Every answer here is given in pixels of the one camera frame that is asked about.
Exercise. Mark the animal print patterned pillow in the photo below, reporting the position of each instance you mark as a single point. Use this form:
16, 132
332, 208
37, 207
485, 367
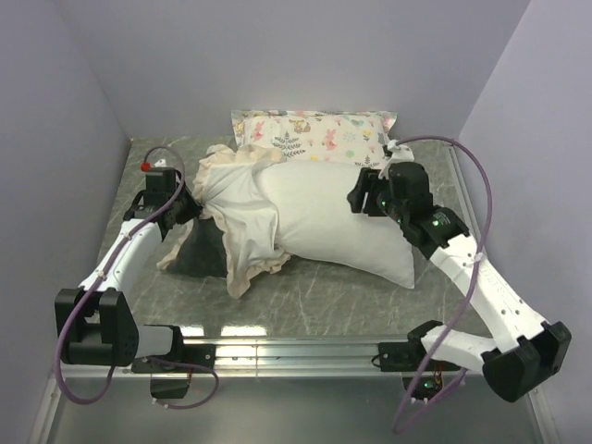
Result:
355, 138

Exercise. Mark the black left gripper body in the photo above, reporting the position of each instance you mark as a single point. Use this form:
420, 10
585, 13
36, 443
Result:
186, 206

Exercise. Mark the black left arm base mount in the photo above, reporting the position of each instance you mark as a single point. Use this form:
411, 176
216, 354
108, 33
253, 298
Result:
185, 361

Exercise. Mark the grey quilted plush pillowcase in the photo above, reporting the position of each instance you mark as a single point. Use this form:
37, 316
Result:
202, 254

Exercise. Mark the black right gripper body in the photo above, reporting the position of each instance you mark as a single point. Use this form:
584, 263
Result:
378, 191

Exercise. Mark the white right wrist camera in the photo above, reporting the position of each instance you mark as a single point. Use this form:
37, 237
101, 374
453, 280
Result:
394, 152

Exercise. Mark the aluminium front rail frame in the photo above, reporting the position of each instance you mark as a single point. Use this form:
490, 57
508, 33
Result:
312, 390

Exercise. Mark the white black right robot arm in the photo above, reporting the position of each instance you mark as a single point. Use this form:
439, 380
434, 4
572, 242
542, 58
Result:
524, 349

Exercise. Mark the aluminium right side rail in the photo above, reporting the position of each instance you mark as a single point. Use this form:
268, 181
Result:
468, 199

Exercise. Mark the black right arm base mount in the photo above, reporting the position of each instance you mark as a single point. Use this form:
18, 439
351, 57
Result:
403, 357

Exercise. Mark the plain white pillow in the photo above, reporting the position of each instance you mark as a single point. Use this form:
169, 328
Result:
315, 220

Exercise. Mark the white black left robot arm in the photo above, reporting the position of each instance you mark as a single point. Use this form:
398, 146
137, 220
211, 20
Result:
94, 322

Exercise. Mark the white pillow with cream ruffle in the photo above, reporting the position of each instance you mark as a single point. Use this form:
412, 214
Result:
225, 187

